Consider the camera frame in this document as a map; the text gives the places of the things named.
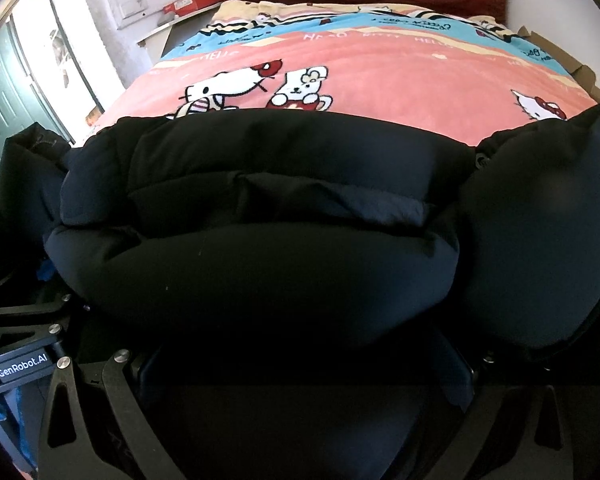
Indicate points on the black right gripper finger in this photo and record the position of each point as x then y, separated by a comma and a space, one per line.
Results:
94, 428

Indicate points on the navy blue puffer jacket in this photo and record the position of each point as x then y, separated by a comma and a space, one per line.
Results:
311, 295

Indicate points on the green metal door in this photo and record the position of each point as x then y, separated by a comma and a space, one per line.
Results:
22, 102

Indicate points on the white bedside shelf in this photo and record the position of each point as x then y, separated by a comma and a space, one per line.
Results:
168, 25

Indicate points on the red and white box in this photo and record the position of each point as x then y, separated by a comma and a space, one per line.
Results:
185, 7

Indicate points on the pink Hello Kitty blanket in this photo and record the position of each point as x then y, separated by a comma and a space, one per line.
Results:
464, 78

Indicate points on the brown cardboard sheet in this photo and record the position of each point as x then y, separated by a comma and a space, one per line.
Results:
580, 72

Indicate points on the white wall socket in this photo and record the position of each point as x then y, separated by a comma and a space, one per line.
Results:
132, 7

